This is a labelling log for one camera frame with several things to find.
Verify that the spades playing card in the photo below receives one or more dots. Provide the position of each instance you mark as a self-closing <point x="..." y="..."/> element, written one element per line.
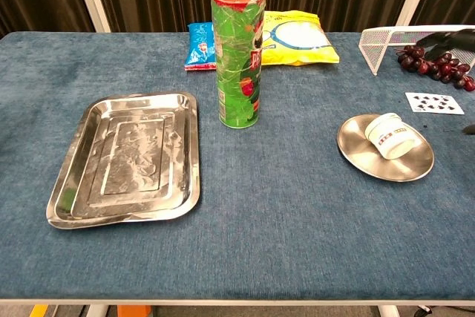
<point x="434" y="103"/>

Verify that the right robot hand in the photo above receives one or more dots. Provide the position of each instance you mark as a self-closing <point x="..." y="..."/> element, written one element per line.
<point x="449" y="40"/>

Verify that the dark red grape bunch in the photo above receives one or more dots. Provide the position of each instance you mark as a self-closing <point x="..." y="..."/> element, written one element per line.
<point x="441" y="70"/>

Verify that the small white cup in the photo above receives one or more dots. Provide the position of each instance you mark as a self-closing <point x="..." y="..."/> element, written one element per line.
<point x="389" y="139"/>

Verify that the green chips can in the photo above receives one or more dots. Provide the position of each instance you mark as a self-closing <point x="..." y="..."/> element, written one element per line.
<point x="237" y="72"/>

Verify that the rectangular steel tray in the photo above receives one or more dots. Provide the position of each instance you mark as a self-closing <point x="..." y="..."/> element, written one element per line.
<point x="122" y="165"/>

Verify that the yellow snack bag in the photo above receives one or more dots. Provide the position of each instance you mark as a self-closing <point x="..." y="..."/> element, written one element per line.
<point x="304" y="42"/>

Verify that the round steel plate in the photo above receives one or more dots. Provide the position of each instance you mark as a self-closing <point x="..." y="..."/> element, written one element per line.
<point x="358" y="153"/>

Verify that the blue table cloth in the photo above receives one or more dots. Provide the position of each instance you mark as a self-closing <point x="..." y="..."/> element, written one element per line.
<point x="259" y="220"/>

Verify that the white table frame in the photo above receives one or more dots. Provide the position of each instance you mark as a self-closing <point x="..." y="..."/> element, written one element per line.
<point x="237" y="302"/>

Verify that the blue snack bag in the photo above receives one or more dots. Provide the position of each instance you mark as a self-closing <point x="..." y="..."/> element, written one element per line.
<point x="198" y="46"/>

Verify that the orange plastic object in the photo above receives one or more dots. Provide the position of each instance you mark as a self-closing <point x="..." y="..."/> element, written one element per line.
<point x="133" y="311"/>

